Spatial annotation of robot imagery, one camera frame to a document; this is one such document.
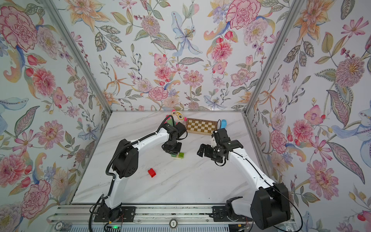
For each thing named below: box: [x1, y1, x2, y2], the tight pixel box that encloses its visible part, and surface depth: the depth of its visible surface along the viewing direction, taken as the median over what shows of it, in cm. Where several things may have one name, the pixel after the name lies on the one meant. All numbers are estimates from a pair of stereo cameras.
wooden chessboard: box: [185, 117, 218, 136], surface depth 110 cm
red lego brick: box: [147, 168, 157, 178], surface depth 88 cm
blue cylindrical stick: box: [221, 118, 228, 129], surface depth 112 cm
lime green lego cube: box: [178, 152, 185, 159], surface depth 94 cm
